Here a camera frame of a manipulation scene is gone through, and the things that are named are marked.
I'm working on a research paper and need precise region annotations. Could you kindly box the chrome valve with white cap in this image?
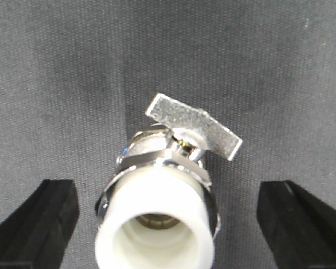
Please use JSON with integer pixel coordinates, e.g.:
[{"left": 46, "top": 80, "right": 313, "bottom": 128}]
[{"left": 95, "top": 93, "right": 242, "bottom": 268}]

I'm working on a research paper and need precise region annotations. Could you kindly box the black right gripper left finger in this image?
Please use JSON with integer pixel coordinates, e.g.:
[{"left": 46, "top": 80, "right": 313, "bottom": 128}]
[{"left": 0, "top": 179, "right": 79, "bottom": 268}]

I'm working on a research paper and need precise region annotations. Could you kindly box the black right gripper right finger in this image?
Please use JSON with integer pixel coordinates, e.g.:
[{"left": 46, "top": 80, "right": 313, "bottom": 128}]
[{"left": 256, "top": 180, "right": 336, "bottom": 268}]

